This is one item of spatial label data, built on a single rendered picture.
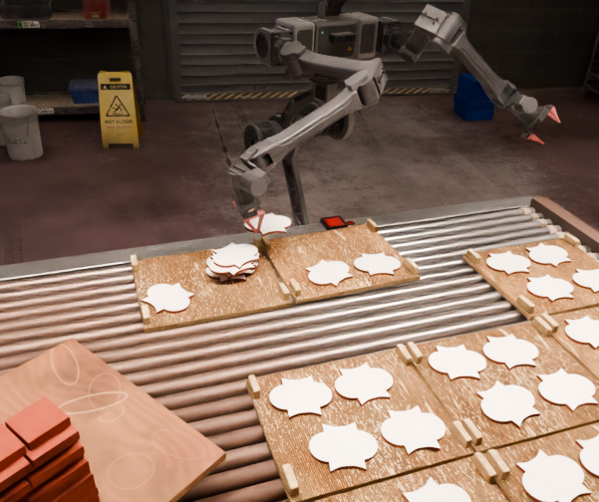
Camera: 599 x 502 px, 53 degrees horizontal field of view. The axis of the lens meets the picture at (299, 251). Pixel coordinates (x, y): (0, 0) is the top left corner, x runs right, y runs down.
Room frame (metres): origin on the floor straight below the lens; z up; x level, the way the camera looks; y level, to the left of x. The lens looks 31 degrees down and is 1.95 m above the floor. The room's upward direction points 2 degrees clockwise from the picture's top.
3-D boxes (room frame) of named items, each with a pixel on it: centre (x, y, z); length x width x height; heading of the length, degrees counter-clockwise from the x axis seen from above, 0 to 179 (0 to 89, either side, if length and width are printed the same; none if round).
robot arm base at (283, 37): (2.17, 0.07, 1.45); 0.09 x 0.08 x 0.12; 124
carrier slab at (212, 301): (1.47, 0.27, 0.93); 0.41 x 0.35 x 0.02; 111
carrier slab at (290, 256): (1.63, -0.12, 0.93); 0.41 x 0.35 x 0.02; 112
